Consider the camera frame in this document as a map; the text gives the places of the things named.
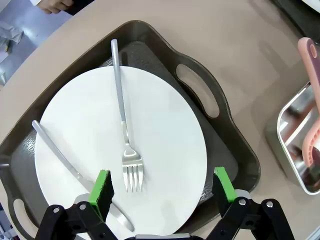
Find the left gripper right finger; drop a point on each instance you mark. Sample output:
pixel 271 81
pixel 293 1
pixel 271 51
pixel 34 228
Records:
pixel 226 195

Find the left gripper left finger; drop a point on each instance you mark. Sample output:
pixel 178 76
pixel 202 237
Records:
pixel 100 197

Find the person right hand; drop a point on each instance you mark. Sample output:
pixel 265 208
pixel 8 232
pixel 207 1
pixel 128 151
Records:
pixel 56 6

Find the silver table knife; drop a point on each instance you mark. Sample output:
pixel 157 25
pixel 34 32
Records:
pixel 50 142

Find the white round plate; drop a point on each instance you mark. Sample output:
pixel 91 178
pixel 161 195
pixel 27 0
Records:
pixel 165 125

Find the rectangular steel container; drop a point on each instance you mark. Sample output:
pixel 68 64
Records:
pixel 292 120

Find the silver fork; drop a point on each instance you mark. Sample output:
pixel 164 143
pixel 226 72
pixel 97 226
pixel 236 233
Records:
pixel 117 75

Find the pink lint roller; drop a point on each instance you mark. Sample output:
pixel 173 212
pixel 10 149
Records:
pixel 313 75

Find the dark brown serving tray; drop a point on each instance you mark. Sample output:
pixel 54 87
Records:
pixel 142 51

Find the crumpled grey plastic bag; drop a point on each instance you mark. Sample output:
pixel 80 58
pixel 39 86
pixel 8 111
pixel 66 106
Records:
pixel 11 33

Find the black flat tray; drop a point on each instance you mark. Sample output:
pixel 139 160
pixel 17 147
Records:
pixel 295 15

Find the person in white shirt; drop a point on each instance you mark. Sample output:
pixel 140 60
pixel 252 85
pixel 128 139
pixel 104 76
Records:
pixel 35 1

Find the white dish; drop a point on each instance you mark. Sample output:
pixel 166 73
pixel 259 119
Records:
pixel 312 3

